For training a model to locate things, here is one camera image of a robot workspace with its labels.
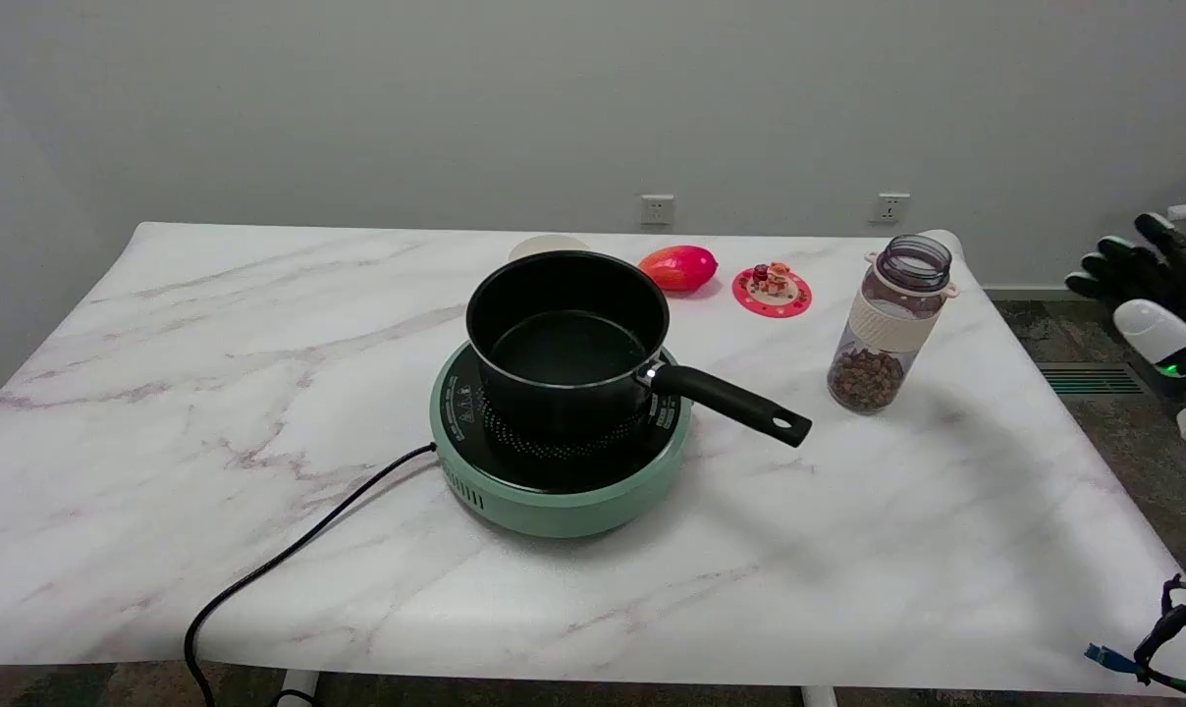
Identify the red mango fruit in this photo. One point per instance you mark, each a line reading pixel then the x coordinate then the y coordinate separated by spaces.
pixel 678 267

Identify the floor vent grille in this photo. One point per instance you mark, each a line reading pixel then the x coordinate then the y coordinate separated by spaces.
pixel 1089 379

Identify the green round induction cooker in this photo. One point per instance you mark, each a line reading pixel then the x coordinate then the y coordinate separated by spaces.
pixel 554 491

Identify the white wall socket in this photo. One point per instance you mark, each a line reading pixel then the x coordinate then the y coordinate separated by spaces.
pixel 889 207
pixel 657 209

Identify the white bowl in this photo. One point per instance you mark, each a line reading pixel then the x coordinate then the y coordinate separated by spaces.
pixel 546 245

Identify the pink coaster with small figures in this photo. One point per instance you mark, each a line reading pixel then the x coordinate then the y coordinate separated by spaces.
pixel 772 290

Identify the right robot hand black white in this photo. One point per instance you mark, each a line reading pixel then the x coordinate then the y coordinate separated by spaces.
pixel 1158 334

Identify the clear bottle with brown nuts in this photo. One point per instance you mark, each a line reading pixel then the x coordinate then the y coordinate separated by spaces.
pixel 888 329

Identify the white table leg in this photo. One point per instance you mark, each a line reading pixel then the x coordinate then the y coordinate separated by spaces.
pixel 819 696
pixel 298 687

